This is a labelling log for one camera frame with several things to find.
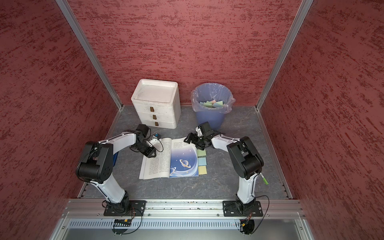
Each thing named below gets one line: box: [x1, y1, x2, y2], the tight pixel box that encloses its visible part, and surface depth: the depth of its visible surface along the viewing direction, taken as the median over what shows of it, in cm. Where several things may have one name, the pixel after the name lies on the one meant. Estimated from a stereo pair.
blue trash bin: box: [190, 82, 236, 130], surface depth 99 cm
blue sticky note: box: [197, 157, 207, 166], surface depth 92 cm
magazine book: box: [139, 137, 199, 180], surface depth 90 cm
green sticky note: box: [197, 149, 207, 157], surface depth 94 cm
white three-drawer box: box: [131, 79, 182, 129], surface depth 97 cm
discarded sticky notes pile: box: [199, 99, 224, 108], surface depth 105 cm
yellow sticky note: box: [198, 165, 207, 175], surface depth 89 cm
